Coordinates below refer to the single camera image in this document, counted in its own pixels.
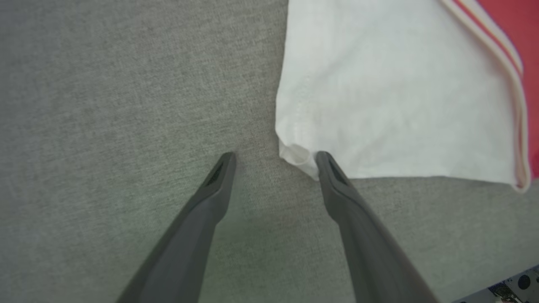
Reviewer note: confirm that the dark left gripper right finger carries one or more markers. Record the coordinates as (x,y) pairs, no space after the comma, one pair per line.
(370,252)

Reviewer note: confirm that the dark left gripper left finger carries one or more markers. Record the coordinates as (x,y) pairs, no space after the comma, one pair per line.
(189,244)

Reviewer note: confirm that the red and white garment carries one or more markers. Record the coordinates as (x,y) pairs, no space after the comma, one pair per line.
(391,92)

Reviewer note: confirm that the robot base edge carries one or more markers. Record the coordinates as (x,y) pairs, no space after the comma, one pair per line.
(516,288)

